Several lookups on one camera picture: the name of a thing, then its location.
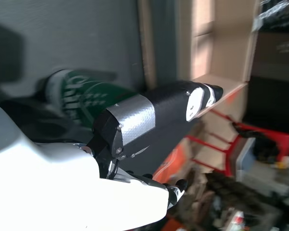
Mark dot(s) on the orange floor mat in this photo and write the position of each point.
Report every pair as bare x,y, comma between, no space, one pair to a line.
166,163

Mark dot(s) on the red metal frame chair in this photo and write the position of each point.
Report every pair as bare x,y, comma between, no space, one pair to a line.
281,139

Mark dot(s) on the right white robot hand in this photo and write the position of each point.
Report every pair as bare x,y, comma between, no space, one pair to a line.
50,187

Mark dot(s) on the green drink can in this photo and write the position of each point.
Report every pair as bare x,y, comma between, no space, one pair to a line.
94,101

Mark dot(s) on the brown cardboard paper box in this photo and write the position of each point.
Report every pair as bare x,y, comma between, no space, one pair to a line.
221,48

